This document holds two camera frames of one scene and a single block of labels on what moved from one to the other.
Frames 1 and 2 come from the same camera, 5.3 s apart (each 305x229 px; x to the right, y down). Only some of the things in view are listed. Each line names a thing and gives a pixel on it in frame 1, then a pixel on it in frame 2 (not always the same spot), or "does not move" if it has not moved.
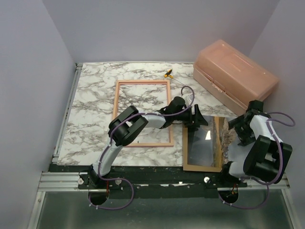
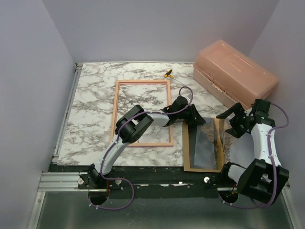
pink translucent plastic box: x=233 y=75 does not move
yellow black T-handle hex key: x=167 y=74 does not move
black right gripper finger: x=246 y=140 → x=237 y=131
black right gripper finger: x=237 y=121 → x=238 y=109
